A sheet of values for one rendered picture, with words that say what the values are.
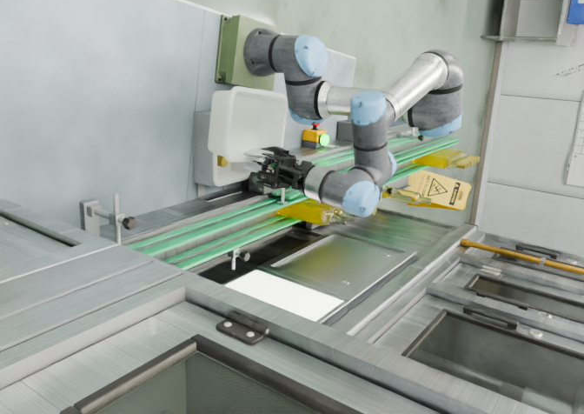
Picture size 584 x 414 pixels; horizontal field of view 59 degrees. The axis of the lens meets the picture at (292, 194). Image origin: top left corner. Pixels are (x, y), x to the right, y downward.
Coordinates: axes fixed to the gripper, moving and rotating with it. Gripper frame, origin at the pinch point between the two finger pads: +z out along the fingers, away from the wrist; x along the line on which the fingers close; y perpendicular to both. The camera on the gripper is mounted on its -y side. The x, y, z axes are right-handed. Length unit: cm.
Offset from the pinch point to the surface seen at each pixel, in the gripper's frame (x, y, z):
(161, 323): 9, 58, -36
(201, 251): 32.7, -5.5, 15.4
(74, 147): 6.5, 24.6, 35.2
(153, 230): 25.7, 9.1, 20.2
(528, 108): -26, -634, 59
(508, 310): 31, -53, -61
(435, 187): 63, -382, 70
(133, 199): 21.6, 5.9, 33.4
